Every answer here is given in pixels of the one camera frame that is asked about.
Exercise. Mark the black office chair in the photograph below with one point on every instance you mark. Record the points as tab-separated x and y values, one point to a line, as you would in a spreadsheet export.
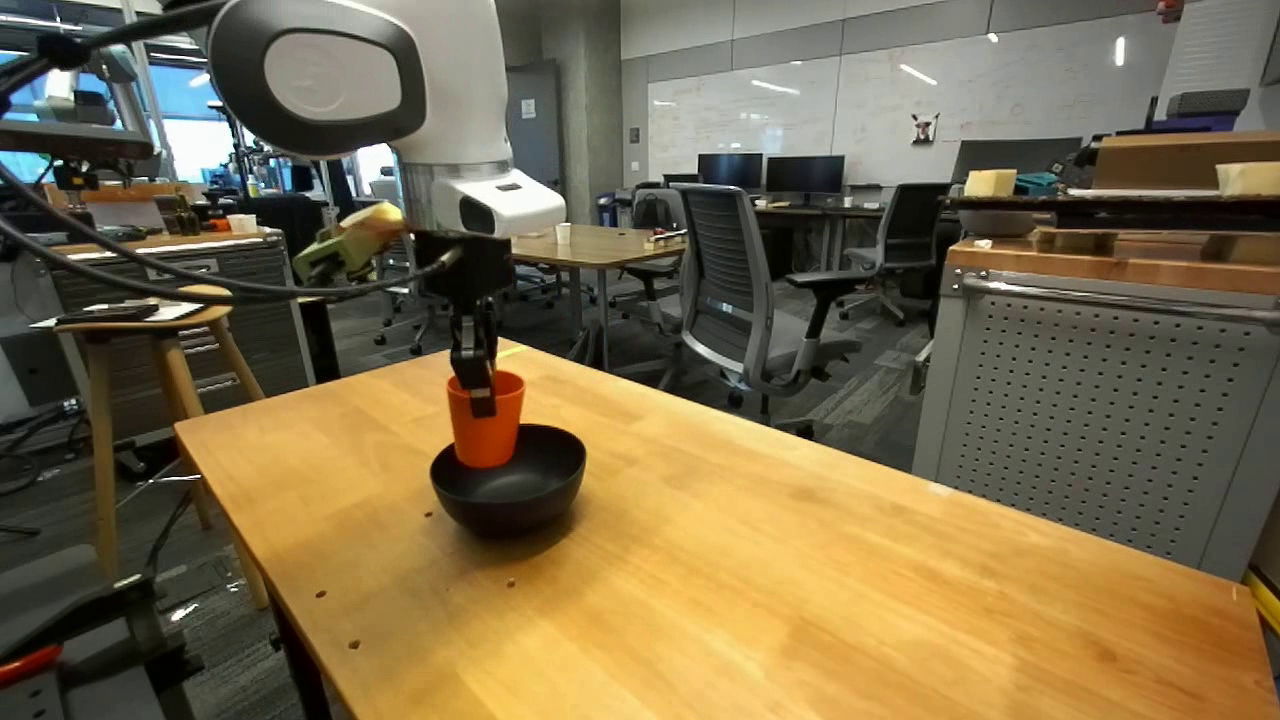
910	232

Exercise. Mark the orange plastic cup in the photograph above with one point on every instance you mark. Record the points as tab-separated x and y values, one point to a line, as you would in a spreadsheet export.
487	433

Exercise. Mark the metal storage shelf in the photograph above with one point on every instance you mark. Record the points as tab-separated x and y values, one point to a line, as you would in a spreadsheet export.
81	143

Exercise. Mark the gray perforated metal cart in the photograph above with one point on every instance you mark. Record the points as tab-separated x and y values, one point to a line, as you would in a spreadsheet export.
1106	412

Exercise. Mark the small black computer monitor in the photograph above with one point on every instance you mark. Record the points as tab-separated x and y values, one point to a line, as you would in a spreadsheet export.
805	174
728	168

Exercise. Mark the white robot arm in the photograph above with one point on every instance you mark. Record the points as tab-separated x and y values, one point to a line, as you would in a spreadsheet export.
462	80

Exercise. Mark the gray mesh office chair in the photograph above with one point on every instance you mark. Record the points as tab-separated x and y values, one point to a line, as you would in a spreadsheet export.
725	284

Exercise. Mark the wooden crate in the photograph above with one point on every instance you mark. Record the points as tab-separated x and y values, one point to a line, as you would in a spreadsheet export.
1183	157

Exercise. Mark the black bowl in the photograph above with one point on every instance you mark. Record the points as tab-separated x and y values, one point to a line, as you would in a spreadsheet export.
522	499

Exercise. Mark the dark flat device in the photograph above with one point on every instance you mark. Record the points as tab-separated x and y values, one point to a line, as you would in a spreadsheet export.
121	311

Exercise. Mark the black tripod stand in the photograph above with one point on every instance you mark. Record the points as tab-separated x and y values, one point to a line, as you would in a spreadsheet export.
133	621

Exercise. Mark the large black computer monitor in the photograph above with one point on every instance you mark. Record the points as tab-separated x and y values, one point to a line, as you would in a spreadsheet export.
1014	157

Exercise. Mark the small picture on whiteboard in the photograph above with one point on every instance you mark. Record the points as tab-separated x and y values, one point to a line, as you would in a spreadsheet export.
926	130

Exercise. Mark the gray door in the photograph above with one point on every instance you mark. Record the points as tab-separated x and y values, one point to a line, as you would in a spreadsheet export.
536	126

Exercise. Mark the yellow foam block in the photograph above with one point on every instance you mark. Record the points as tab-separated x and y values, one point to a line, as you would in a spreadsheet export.
1251	178
989	182

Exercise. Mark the gray cabinet with wooden top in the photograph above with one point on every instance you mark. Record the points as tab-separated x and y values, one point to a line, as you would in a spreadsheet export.
262	321

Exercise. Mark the wooden stool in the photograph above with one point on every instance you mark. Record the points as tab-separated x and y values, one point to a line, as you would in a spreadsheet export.
182	373

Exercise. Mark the glass whiteboard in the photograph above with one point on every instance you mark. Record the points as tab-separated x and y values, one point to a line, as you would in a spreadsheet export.
855	103

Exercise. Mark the dark high-back chair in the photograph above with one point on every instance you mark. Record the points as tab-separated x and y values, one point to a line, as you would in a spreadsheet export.
285	222

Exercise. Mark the wooden conference table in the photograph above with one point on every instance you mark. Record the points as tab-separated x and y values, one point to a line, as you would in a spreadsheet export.
600	245

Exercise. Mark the dark long desk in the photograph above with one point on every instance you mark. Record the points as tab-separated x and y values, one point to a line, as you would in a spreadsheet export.
1122	208

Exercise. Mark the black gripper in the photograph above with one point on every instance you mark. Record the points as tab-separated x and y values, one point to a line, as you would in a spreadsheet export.
472	266

